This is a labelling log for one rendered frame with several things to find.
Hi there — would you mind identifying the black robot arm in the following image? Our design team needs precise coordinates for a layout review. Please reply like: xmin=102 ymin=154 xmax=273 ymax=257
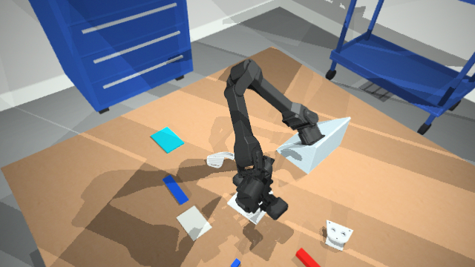
xmin=224 ymin=59 xmax=325 ymax=214

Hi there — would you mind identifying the blue flat bar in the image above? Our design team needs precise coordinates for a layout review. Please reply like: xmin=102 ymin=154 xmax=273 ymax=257
xmin=163 ymin=175 xmax=189 ymax=205

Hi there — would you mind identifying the small blue block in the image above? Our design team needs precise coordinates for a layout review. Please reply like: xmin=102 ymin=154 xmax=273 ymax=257
xmin=231 ymin=258 xmax=240 ymax=267

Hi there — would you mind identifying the cyan flat rectangular plate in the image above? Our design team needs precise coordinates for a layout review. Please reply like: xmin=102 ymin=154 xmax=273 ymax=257
xmin=151 ymin=127 xmax=185 ymax=153

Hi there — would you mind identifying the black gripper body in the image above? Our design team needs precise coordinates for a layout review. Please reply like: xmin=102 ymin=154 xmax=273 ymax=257
xmin=232 ymin=174 xmax=289 ymax=220

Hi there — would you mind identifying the red cube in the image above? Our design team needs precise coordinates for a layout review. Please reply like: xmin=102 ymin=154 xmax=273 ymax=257
xmin=295 ymin=248 xmax=320 ymax=267

